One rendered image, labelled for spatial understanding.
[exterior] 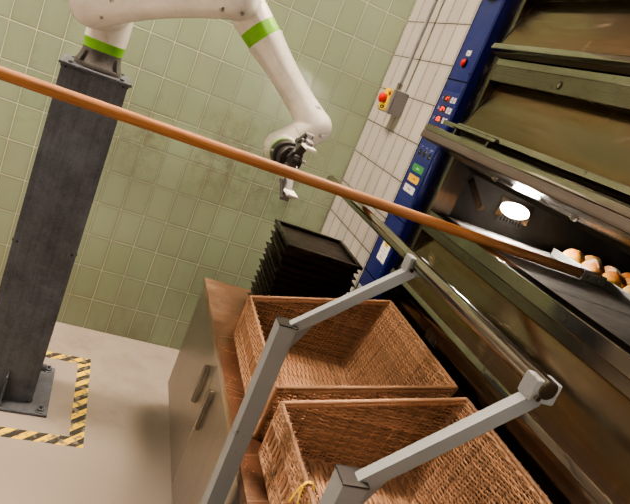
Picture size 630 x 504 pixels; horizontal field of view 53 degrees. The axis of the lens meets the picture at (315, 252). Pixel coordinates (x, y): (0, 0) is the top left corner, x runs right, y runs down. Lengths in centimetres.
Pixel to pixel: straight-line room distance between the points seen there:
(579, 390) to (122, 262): 210
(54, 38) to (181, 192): 79
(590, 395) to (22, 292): 175
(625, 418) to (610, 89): 75
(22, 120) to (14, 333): 91
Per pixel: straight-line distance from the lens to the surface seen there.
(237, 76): 279
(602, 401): 143
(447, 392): 170
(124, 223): 291
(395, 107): 260
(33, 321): 237
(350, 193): 166
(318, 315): 133
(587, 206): 134
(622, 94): 163
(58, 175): 217
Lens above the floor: 144
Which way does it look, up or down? 15 degrees down
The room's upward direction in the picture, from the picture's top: 22 degrees clockwise
